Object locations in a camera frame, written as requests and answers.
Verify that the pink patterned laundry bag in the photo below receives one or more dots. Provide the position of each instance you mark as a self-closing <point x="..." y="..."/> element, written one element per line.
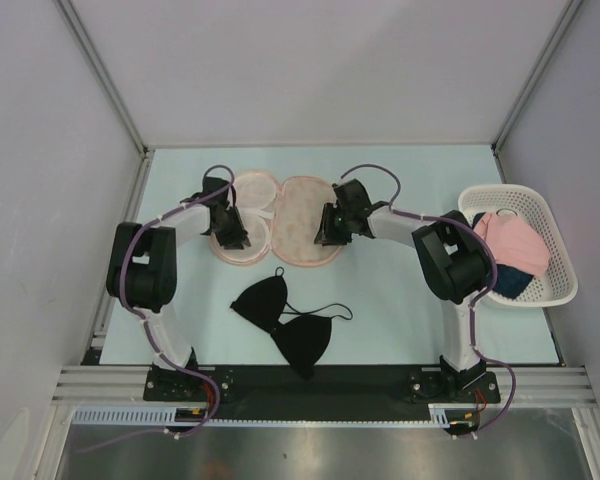
<point x="280" y="218"/>

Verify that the pink garment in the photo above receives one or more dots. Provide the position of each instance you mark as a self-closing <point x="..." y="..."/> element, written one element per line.
<point x="537" y="255"/>

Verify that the right aluminium corner post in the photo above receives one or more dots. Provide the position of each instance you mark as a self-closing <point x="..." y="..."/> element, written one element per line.
<point x="559" y="31"/>

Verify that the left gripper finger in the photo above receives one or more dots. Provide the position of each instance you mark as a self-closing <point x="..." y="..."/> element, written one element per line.
<point x="241" y="235"/>
<point x="227" y="235"/>

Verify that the white plastic basket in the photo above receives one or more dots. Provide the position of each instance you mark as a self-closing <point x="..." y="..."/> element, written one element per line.
<point x="559" y="284"/>

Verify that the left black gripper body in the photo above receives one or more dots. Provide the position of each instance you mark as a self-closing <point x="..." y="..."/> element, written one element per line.
<point x="232" y="231"/>

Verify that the black bra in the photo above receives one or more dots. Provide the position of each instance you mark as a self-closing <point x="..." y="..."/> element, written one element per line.
<point x="302" y="338"/>

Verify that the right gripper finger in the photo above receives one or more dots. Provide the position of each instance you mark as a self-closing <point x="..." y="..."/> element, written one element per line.
<point x="339" y="235"/>
<point x="323" y="235"/>

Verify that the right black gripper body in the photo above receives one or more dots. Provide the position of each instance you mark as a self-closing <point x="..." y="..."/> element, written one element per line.
<point x="344" y="214"/>

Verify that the dark blue garment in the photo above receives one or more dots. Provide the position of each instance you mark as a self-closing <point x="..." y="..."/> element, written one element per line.
<point x="506" y="241"/>

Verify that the aluminium corner post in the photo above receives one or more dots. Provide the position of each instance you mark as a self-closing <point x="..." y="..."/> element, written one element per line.
<point x="89" y="50"/>
<point x="559" y="31"/>

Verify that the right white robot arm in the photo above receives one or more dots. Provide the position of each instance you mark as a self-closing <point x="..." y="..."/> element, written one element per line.
<point x="456" y="263"/>

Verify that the left aluminium corner post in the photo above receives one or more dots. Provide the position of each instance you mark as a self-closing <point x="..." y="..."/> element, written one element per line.
<point x="89" y="50"/>

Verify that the white slotted cable duct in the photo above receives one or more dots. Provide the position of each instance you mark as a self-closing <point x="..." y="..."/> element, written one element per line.
<point x="139" y="416"/>

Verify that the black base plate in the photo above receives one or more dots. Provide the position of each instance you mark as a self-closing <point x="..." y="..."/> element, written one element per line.
<point x="335" y="393"/>

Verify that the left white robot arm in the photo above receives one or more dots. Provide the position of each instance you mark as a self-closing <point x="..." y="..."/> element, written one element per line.
<point x="142" y="270"/>

